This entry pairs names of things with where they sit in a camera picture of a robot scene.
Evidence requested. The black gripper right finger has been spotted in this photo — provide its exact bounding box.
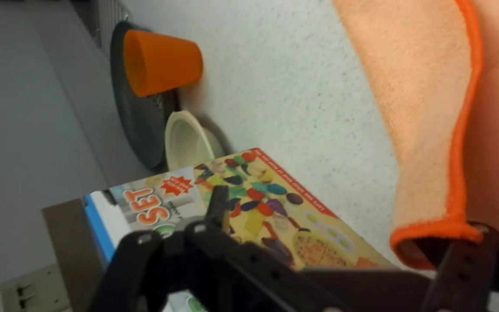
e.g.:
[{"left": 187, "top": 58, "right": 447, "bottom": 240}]
[{"left": 419, "top": 223, "right": 499, "bottom": 312}]

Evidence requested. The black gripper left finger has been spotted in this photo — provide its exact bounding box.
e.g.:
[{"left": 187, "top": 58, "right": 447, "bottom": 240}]
[{"left": 87, "top": 185, "right": 321, "bottom": 312}]

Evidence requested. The orange microfibre cloth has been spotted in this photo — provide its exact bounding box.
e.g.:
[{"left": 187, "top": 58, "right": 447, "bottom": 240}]
[{"left": 333, "top": 0, "right": 499, "bottom": 271}]

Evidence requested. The cream bowl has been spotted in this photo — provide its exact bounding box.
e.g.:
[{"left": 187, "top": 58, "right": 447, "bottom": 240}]
[{"left": 163, "top": 110, "right": 234, "bottom": 176}]

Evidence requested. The dark grey plate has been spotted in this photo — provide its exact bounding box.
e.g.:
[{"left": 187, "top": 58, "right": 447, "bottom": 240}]
[{"left": 109, "top": 20, "right": 184, "bottom": 174}]

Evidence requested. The blue toy food set box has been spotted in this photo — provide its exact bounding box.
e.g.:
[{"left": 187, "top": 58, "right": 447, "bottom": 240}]
[{"left": 40, "top": 146, "right": 400, "bottom": 312}]

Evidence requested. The orange plastic cup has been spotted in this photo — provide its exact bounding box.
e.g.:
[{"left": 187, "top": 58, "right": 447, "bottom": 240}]
[{"left": 121, "top": 30, "right": 205, "bottom": 100}]

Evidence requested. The white wall outlet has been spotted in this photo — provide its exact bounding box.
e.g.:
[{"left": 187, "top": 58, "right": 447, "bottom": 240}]
[{"left": 0, "top": 263, "right": 73, "bottom": 312}]

